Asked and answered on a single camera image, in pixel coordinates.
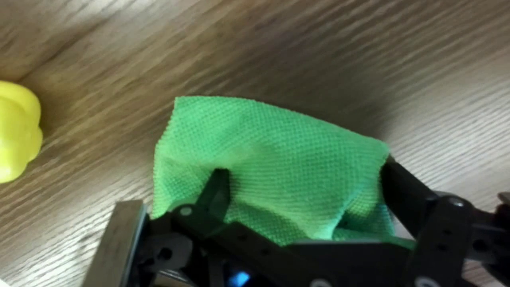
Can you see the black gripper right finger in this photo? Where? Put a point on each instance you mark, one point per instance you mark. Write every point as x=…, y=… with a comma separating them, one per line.
x=417, y=205

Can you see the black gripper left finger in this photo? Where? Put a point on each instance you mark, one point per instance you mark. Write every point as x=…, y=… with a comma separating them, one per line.
x=218, y=200

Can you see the green microfiber towel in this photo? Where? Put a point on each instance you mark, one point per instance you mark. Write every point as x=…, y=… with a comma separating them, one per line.
x=277, y=170

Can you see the yellow toy bell pepper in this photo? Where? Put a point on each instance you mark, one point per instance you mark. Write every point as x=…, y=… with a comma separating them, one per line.
x=17, y=136

